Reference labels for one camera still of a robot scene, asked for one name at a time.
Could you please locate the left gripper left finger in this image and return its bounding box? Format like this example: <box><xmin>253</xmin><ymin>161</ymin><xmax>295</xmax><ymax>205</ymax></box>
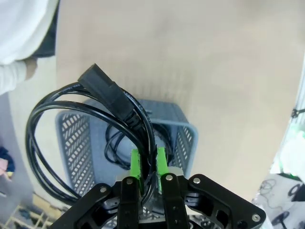
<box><xmin>53</xmin><ymin>147</ymin><xmax>144</xmax><ymax>229</ymax></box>

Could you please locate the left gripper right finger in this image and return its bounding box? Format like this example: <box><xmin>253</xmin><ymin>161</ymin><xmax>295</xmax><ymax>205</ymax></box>
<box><xmin>155</xmin><ymin>146</ymin><xmax>267</xmax><ymax>229</ymax></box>

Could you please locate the black power cable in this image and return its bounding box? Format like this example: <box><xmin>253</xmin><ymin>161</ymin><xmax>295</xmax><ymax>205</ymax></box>
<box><xmin>104</xmin><ymin>121</ymin><xmax>173</xmax><ymax>171</ymax></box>

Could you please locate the black cable with block connector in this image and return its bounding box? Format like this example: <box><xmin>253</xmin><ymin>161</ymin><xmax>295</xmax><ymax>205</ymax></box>
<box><xmin>25</xmin><ymin>62</ymin><xmax>159</xmax><ymax>207</ymax></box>

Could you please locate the person's right forearm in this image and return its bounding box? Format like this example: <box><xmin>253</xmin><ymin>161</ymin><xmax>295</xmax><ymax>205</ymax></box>
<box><xmin>0</xmin><ymin>61</ymin><xmax>27</xmax><ymax>96</ymax></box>

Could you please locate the person's right hand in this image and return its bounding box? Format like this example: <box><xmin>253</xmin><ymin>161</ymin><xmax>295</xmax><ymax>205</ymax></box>
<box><xmin>24</xmin><ymin>58</ymin><xmax>39</xmax><ymax>81</ymax></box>

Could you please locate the blue-grey plastic lattice basket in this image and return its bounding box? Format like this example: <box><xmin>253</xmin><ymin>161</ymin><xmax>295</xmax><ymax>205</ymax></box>
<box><xmin>55</xmin><ymin>98</ymin><xmax>199</xmax><ymax>208</ymax></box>

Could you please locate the white patterned bag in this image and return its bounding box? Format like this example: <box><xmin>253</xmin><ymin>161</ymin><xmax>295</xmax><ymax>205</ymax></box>
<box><xmin>252</xmin><ymin>173</ymin><xmax>305</xmax><ymax>229</ymax></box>

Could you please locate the blue and pink cloth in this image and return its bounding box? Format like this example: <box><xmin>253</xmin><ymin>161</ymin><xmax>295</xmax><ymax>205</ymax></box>
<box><xmin>0</xmin><ymin>146</ymin><xmax>16</xmax><ymax>182</ymax></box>

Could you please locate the person in white sweatshirt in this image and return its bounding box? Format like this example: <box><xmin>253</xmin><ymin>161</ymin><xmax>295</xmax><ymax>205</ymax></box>
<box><xmin>0</xmin><ymin>0</ymin><xmax>60</xmax><ymax>65</ymax></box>

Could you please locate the light wooden slat frame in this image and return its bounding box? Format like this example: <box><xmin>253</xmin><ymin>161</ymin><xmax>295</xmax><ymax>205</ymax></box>
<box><xmin>3</xmin><ymin>192</ymin><xmax>64</xmax><ymax>229</ymax></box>

